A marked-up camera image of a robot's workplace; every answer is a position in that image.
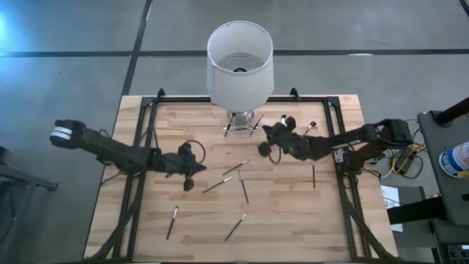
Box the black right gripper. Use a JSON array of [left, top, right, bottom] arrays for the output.
[[257, 116, 313, 161]]

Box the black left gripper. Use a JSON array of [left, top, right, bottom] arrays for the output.
[[160, 142, 207, 191]]

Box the clear glass lamp base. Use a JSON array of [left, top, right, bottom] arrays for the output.
[[224, 117, 265, 139]]

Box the white lamp shade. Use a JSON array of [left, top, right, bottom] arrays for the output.
[[206, 21, 275, 125]]

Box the black power device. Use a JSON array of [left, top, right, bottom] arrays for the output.
[[394, 146, 415, 173]]

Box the white paper sheet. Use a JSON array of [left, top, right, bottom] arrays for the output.
[[380, 185, 404, 232]]

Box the dark metal stand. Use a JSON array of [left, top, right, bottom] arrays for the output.
[[0, 146, 59, 264]]

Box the black cart pole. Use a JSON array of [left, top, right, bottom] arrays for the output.
[[434, 97, 469, 125]]

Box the white wipes canister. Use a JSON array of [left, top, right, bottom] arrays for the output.
[[438, 141, 469, 179]]

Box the grey side cart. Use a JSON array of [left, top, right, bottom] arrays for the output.
[[417, 109, 469, 225]]

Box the black left wrist camera cable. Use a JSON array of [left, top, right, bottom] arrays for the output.
[[186, 139, 207, 164]]

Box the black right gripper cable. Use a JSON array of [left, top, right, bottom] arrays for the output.
[[268, 144, 285, 165]]

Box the black aluminium table frame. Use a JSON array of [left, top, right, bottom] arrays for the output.
[[84, 87, 400, 263]]

